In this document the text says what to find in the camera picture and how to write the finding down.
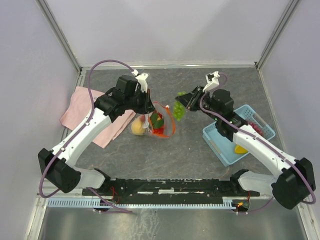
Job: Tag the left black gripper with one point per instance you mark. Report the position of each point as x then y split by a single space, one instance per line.
148 106

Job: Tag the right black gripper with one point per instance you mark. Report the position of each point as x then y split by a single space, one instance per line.
189 100

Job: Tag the green grape bunch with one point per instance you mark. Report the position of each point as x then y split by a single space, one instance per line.
178 111

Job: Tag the red strawberries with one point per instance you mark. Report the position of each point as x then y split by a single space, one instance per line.
153 122

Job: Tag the yellow pear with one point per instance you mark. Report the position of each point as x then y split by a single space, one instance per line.
137 127

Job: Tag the clear orange zip top bag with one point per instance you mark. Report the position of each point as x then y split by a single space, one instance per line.
169 127

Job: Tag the yellow starfruit slice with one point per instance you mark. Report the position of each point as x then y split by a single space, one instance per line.
240 150

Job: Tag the red grape bunch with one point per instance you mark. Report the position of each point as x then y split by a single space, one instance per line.
256 128

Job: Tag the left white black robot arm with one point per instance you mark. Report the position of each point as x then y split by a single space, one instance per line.
58 164

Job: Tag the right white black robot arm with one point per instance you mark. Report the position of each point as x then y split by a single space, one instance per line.
291 181

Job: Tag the light blue plastic basket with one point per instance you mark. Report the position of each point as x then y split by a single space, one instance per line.
224 149

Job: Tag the pink folded cloth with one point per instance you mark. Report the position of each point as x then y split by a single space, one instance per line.
80 106

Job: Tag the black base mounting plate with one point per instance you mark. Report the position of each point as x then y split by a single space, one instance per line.
173 191

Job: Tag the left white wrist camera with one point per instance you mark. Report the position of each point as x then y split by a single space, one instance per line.
142 80

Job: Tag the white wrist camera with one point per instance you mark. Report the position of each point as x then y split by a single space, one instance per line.
212 80
142 80

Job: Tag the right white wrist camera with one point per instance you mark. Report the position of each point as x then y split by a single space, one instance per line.
212 80

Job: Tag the light blue cable duct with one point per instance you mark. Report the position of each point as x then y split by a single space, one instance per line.
96 203

